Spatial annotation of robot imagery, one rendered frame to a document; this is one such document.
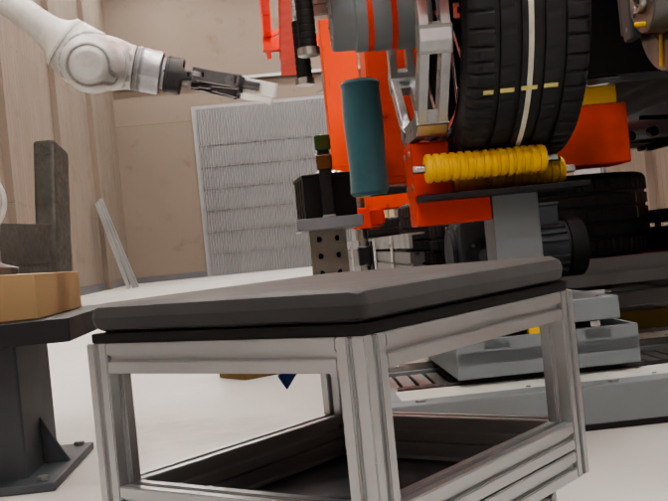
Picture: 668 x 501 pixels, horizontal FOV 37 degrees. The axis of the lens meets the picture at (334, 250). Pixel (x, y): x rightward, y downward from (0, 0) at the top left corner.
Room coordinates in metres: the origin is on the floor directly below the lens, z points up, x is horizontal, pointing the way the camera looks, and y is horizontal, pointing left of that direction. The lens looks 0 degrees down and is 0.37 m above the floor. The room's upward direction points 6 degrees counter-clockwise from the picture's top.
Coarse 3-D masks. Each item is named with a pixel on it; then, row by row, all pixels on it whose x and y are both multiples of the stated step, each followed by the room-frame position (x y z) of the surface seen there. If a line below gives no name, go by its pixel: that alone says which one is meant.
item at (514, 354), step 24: (504, 336) 1.92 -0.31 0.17; (528, 336) 1.92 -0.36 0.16; (600, 336) 1.93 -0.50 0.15; (624, 336) 1.93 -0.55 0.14; (432, 360) 2.25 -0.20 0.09; (456, 360) 1.92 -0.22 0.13; (480, 360) 1.91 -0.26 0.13; (504, 360) 1.92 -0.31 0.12; (528, 360) 1.92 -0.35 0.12; (600, 360) 1.93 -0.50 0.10; (624, 360) 1.93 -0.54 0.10
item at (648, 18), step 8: (648, 0) 2.14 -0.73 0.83; (656, 0) 2.12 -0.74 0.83; (664, 0) 2.12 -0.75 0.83; (632, 8) 2.25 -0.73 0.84; (648, 8) 2.15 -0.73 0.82; (656, 8) 2.12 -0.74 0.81; (664, 8) 2.13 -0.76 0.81; (632, 16) 2.24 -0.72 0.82; (640, 16) 2.20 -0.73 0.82; (648, 16) 2.16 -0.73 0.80; (656, 16) 2.13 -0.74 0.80; (664, 16) 2.14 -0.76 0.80; (648, 24) 2.16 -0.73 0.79; (656, 24) 2.15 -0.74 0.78; (664, 24) 2.16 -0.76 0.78; (640, 32) 2.21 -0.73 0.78; (648, 32) 2.19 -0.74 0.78; (656, 32) 2.19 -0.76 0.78; (664, 32) 2.19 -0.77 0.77; (648, 40) 2.29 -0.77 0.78; (656, 40) 2.24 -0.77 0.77; (664, 40) 2.20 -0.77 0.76; (648, 48) 2.29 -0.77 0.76; (656, 48) 2.25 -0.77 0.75; (664, 48) 2.20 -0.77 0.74; (648, 56) 2.30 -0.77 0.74; (656, 56) 2.25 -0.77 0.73; (664, 56) 2.21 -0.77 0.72; (656, 64) 2.26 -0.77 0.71; (664, 64) 2.21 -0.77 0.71
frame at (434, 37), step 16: (416, 0) 1.85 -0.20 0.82; (416, 16) 1.87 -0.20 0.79; (448, 16) 1.85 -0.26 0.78; (416, 32) 1.87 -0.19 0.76; (432, 32) 1.85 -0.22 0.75; (448, 32) 1.85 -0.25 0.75; (416, 48) 1.89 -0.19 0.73; (432, 48) 1.86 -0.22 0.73; (448, 48) 1.86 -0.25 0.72; (448, 64) 1.89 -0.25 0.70; (400, 80) 2.34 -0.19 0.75; (416, 80) 1.95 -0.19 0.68; (448, 80) 1.92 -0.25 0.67; (400, 96) 2.30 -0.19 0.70; (416, 96) 1.97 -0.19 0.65; (448, 96) 1.95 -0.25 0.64; (400, 112) 2.25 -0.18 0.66; (416, 112) 1.99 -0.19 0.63; (432, 112) 1.99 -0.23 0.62; (400, 128) 2.27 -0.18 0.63; (416, 128) 2.00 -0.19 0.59; (432, 128) 2.00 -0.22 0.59
